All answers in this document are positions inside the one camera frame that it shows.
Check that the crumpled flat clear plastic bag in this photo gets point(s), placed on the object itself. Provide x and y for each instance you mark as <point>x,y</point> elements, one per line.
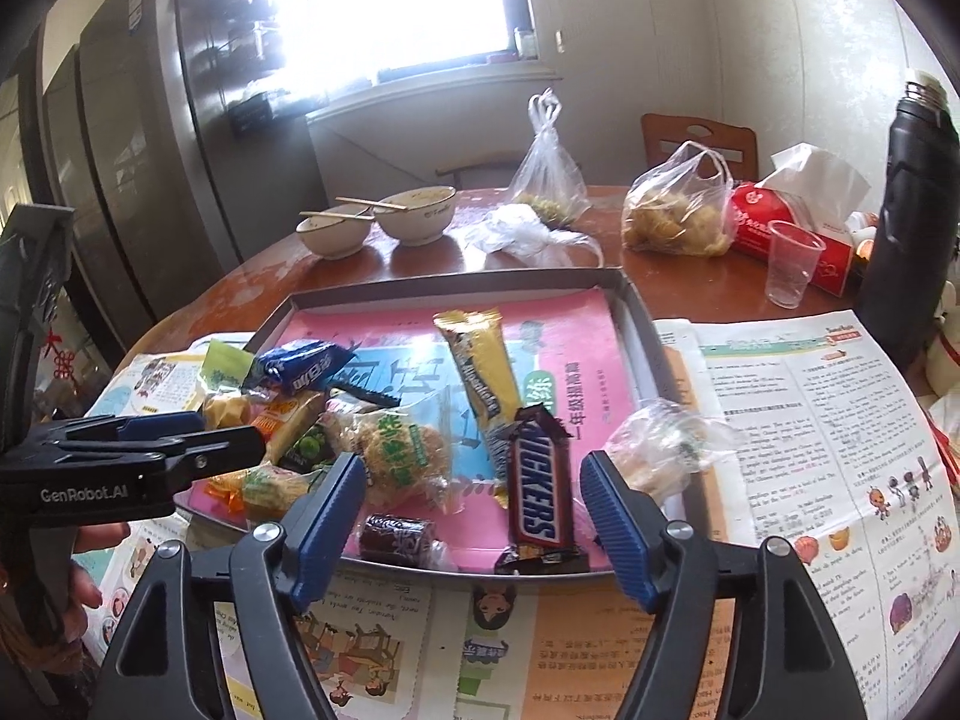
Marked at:
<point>525,236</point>

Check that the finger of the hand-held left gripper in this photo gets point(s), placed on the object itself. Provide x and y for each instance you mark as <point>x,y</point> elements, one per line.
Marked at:
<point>157,424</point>
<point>225,450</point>

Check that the grey cardboard box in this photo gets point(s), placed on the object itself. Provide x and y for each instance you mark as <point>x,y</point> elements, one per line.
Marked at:
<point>450,294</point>

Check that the rabbit figurine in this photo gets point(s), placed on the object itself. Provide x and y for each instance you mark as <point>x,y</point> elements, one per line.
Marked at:
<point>946,345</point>

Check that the black thermos bottle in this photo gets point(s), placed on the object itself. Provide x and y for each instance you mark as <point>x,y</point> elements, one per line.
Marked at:
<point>907,225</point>

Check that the large beige bowl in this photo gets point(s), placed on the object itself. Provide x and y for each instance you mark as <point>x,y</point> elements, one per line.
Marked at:
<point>416,221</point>

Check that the pink book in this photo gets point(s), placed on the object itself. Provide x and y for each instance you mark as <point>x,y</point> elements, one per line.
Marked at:
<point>585,345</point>

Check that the plastic bag of fried snacks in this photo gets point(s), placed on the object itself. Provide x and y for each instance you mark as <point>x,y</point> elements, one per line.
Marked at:
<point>675,214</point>

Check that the yellow wafer bar packet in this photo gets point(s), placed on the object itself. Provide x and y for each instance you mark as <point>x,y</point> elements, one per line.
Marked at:
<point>480,367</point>

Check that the orange rice cracker packet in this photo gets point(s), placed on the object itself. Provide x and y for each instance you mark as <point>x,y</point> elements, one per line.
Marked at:
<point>289,416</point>

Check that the red knot decoration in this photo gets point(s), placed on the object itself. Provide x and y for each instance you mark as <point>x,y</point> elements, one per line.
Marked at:
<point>64,356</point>

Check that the grey refrigerator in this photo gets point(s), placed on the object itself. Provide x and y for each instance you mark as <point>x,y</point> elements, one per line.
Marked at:
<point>150,165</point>

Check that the green peas packet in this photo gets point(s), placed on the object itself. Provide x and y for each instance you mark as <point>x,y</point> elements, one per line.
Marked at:
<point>315,446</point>

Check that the brown chocolate bar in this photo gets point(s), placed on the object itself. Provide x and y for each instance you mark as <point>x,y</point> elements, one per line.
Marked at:
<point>536,491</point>

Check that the newspaper with green header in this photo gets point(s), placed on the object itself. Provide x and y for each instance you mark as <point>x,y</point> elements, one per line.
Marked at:
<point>487,652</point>

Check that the person's left hand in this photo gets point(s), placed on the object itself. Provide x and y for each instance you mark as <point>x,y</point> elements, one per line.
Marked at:
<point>94,538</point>

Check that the window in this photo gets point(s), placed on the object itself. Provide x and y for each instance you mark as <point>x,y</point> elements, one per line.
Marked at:
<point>390,7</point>

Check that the tall tied clear plastic bag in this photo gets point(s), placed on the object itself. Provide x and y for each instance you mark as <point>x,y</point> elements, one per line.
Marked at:
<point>547,176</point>

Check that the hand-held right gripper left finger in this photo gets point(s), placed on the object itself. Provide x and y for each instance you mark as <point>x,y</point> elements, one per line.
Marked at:
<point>330,532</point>

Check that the wooden chair with cutout back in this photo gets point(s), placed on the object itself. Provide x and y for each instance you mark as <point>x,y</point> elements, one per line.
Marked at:
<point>697,139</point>

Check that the small grey jar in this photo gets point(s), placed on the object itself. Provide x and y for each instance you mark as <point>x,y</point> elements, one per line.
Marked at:
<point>526,43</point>

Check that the yellow pieces snack packet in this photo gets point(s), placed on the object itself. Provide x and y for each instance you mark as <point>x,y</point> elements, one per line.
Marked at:
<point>225,411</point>

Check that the red tissue pack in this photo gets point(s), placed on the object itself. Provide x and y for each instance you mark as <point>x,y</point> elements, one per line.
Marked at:
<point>780,214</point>

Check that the large white and orange newspaper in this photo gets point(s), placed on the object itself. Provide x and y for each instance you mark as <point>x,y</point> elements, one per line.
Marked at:
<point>825,427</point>

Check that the clear plastic cup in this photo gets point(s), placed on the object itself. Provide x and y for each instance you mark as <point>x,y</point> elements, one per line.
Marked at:
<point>791,266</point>

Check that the dark brown candy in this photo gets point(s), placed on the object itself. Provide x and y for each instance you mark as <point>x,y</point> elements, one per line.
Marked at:
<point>397,538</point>

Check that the blue snack packet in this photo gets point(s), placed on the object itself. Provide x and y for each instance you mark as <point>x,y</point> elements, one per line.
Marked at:
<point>300,366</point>

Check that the newspaper with yellow border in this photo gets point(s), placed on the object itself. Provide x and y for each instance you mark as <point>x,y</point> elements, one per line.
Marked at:
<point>154,379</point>

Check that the small beige bowl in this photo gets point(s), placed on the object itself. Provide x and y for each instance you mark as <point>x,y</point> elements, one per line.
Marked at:
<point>334,240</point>

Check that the wooden chopstick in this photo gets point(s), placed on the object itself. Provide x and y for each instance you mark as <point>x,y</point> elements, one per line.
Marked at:
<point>371,203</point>
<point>337,216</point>

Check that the clear packet with brown cake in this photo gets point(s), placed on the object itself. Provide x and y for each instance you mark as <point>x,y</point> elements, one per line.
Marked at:
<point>660,442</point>

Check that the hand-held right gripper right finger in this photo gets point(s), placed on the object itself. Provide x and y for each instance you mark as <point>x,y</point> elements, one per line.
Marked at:
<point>619,532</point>

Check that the green label noodle cake packet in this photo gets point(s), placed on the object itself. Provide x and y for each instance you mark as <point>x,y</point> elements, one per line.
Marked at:
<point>397,454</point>

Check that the newspaper with cartoon children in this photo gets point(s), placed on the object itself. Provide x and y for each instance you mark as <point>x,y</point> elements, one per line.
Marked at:
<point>367,645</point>

